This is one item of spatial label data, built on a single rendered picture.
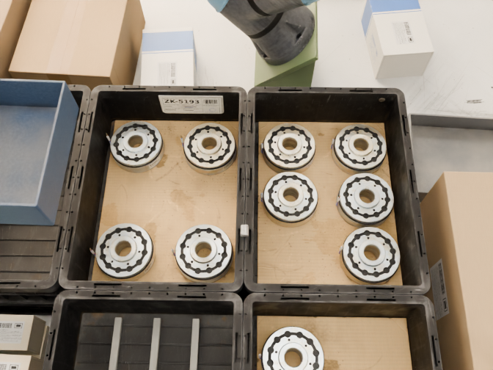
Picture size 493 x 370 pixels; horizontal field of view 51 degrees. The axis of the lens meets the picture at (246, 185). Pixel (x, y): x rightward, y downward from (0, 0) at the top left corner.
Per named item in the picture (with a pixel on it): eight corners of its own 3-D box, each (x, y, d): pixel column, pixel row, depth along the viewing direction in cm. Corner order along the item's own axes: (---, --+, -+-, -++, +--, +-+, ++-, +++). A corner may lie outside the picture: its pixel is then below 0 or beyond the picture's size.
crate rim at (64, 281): (95, 92, 102) (92, 84, 100) (247, 93, 102) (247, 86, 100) (61, 293, 85) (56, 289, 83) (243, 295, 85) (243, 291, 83)
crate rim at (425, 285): (247, 93, 102) (247, 86, 100) (400, 95, 101) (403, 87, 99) (243, 295, 85) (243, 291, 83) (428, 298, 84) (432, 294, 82)
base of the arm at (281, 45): (261, 28, 128) (235, 4, 121) (312, -5, 119) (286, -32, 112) (263, 75, 121) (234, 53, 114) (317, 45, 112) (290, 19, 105)
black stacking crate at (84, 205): (108, 119, 111) (93, 86, 101) (246, 120, 110) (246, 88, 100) (79, 305, 94) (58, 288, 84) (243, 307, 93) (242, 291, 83)
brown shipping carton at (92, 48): (64, 17, 138) (42, -31, 123) (145, 22, 137) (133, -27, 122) (36, 112, 125) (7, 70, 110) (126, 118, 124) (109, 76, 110)
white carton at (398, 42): (360, 17, 137) (367, -9, 129) (405, 14, 137) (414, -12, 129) (375, 79, 128) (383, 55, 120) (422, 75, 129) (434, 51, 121)
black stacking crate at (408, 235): (248, 120, 110) (248, 88, 100) (387, 122, 110) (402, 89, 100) (245, 307, 93) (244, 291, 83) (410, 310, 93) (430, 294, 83)
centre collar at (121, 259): (110, 238, 94) (108, 236, 93) (137, 235, 94) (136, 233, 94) (109, 263, 92) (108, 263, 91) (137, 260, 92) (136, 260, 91)
